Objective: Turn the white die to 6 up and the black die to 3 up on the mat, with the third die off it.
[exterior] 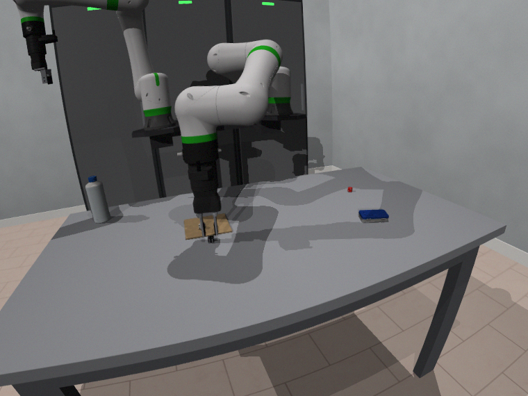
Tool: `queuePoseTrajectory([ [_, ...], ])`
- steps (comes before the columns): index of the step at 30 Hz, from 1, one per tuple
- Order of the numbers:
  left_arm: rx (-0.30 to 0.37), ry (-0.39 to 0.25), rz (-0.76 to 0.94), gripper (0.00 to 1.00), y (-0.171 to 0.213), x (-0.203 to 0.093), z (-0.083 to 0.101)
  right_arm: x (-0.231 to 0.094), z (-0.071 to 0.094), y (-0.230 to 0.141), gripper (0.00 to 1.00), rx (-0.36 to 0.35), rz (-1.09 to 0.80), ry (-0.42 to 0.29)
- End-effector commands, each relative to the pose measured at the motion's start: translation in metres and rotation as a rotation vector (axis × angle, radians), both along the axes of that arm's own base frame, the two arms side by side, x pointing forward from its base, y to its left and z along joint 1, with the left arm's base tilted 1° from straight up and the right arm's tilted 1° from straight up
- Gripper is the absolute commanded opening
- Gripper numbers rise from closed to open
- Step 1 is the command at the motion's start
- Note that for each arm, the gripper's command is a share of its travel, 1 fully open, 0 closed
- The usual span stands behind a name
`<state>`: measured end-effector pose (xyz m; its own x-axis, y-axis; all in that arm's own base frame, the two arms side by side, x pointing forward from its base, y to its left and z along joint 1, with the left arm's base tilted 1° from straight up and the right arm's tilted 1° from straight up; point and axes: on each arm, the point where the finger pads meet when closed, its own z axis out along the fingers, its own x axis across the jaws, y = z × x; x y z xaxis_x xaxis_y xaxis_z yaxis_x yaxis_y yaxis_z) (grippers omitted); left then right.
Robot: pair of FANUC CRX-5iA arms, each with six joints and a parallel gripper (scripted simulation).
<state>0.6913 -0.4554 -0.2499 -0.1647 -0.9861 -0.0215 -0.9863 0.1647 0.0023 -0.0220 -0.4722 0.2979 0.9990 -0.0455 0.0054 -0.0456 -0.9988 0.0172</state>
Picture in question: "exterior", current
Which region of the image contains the grey bottle with blue cap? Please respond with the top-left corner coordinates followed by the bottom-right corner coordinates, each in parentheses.
top-left (85, 176), bottom-right (110, 223)

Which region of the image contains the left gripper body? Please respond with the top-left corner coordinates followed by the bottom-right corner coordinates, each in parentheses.
top-left (177, 139), bottom-right (222, 213)

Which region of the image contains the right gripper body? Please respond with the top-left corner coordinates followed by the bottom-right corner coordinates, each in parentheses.
top-left (22, 21), bottom-right (58, 70)

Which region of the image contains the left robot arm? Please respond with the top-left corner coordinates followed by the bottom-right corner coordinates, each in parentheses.
top-left (174, 40), bottom-right (293, 144)

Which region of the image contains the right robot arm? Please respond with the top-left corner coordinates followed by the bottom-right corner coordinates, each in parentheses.
top-left (13, 0), bottom-right (176, 131)

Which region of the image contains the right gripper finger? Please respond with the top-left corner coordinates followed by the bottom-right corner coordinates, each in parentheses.
top-left (34, 67), bottom-right (48, 83)
top-left (46, 69), bottom-right (53, 84)

